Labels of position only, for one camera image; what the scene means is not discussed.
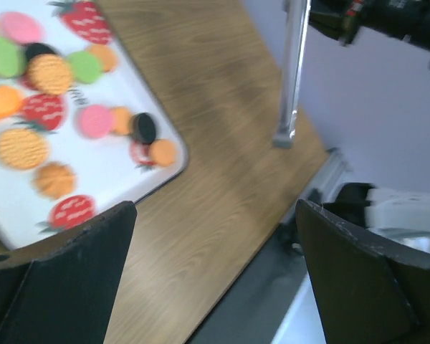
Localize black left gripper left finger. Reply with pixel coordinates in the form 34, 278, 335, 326
0, 201, 137, 343

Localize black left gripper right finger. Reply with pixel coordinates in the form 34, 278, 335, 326
296, 199, 430, 343

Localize pink macaron cookie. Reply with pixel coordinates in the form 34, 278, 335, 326
0, 11, 44, 44
76, 105, 114, 139

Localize orange waffle round cookie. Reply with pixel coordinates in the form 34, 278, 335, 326
27, 54, 74, 95

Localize silver metal tongs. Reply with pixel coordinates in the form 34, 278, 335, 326
272, 0, 311, 148

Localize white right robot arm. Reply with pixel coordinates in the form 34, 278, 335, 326
296, 183, 430, 343

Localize orange flower shaped cookie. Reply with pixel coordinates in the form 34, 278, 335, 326
33, 162, 77, 200

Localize orange waffle cookie left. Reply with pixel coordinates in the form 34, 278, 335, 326
0, 128, 50, 170

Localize white strawberry print tray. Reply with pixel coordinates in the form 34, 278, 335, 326
0, 1, 188, 249

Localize orange cookie bottom right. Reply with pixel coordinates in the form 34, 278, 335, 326
149, 139, 177, 167

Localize black sandwich cookie lower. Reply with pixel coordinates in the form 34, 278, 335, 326
131, 113, 157, 145

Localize black sandwich cookie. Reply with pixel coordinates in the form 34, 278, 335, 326
24, 42, 59, 62
131, 113, 157, 145

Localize orange cookie beside pink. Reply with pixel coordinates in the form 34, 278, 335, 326
110, 107, 133, 135

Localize orange cookie left edge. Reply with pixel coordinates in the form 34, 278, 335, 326
0, 85, 24, 120

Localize green macaron cookie right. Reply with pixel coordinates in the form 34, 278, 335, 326
67, 51, 102, 84

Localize green macaron cookie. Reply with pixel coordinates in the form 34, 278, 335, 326
67, 51, 102, 84
0, 37, 27, 78

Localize orange cookie upper right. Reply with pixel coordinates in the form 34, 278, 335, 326
87, 44, 118, 72

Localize green macaron cookie left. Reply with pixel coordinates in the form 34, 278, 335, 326
0, 37, 27, 78

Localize black sandwich cookie centre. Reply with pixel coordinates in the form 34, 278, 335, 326
24, 42, 59, 62

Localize pink macaron cookie top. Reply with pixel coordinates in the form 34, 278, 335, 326
0, 11, 44, 44

